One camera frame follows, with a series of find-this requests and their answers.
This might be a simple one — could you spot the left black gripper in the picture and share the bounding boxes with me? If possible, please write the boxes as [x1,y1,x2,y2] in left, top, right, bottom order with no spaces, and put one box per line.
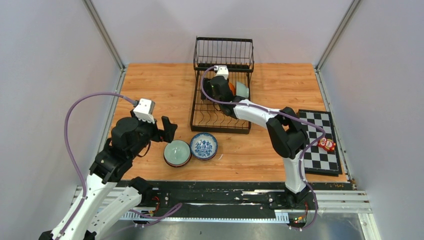
[128,109,178,159]

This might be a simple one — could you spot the white bowl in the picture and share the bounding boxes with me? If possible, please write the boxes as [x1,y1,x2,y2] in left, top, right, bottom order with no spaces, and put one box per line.
[228,82,236,96]

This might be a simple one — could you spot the celadon bowl brown rim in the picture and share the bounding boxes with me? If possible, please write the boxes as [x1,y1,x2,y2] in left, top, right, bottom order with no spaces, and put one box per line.
[235,81,250,99]

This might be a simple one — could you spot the black wire dish rack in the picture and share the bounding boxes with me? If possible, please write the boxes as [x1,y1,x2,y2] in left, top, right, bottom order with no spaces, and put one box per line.
[190,36,255,134]

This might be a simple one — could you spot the blue floral bowl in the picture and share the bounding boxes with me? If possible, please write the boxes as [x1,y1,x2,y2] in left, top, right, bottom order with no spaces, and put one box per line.
[189,132,218,161]

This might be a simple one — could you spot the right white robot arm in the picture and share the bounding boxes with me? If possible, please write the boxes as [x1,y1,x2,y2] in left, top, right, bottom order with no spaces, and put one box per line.
[201,75,309,209]

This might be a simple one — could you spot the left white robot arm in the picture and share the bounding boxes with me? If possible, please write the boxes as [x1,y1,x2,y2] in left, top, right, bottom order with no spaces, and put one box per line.
[39,116,178,240]

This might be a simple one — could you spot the celadon bowl black rim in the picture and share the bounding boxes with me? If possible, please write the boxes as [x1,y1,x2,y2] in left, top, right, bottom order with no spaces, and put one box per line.
[163,140,192,168]

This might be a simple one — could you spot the red owl toy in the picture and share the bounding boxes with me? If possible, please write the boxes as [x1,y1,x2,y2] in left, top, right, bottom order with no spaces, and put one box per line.
[317,137,336,152]

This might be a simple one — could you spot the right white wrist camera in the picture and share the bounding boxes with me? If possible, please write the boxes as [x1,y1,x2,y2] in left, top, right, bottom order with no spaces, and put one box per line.
[213,65,230,80]

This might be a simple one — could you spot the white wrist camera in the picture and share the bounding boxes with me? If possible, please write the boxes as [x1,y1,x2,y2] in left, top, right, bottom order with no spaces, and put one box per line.
[213,65,230,80]
[133,98,156,124]

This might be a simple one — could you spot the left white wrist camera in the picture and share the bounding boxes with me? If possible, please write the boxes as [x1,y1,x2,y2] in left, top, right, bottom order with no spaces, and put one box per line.
[133,98,156,124]

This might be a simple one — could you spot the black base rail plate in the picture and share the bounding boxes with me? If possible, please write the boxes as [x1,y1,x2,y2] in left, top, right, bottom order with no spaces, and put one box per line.
[114,180,319,220]

